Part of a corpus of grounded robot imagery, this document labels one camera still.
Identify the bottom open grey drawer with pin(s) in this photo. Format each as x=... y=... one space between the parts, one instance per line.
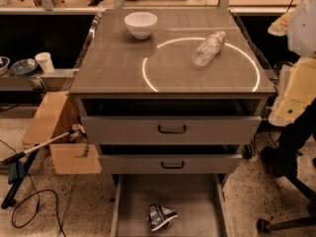
x=197 y=200

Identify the grey side shelf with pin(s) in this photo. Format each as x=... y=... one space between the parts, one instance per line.
x=58 y=80

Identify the small bowl at left edge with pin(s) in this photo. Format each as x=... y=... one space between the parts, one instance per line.
x=4 y=63

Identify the middle grey drawer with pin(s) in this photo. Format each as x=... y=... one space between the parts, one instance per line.
x=169 y=159

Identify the blue bowl on shelf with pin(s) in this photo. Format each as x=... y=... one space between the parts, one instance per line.
x=24 y=67

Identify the top grey drawer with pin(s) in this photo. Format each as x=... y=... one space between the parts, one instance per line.
x=166 y=122

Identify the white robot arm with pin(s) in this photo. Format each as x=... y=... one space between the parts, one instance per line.
x=301 y=36

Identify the clear plastic water bottle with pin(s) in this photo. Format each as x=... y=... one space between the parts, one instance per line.
x=208 y=48

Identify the white ceramic bowl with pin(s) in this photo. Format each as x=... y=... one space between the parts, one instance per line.
x=141 y=24

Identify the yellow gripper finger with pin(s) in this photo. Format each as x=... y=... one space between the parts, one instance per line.
x=296 y=91
x=280 y=26

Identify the grey drawer cabinet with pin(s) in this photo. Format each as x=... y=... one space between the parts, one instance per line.
x=119 y=66

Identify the white paper cup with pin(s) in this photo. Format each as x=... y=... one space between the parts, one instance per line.
x=45 y=62

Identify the grabber stick tool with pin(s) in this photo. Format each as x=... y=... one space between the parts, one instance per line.
x=22 y=154

